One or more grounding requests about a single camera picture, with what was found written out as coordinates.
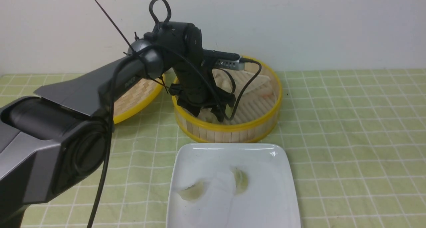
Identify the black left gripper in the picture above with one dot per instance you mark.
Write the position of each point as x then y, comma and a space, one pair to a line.
196, 91

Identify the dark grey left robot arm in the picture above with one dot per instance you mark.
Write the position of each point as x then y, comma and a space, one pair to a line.
52, 141

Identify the white square plate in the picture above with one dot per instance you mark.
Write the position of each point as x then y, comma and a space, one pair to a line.
270, 200

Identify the pale green dumpling upright plate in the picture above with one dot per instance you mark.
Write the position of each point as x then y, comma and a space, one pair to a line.
241, 180

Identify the pale green dumpling left plate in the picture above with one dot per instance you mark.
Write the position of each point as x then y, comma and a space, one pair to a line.
193, 192

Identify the white steamer liner paper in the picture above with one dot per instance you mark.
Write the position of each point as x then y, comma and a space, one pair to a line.
251, 106

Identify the yellow rimmed bamboo steamer basket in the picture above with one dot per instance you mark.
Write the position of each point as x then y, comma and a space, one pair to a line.
203, 128

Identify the pink white dumpling right steamer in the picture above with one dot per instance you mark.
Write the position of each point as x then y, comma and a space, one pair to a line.
265, 92

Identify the yellow rimmed bamboo steamer lid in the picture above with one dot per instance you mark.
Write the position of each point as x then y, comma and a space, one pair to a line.
136, 99

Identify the black zip tie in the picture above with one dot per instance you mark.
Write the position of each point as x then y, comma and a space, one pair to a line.
113, 23

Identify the green checkered tablecloth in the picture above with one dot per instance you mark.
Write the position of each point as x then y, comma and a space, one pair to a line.
355, 139

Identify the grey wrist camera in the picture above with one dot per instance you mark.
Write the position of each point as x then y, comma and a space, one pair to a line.
223, 60

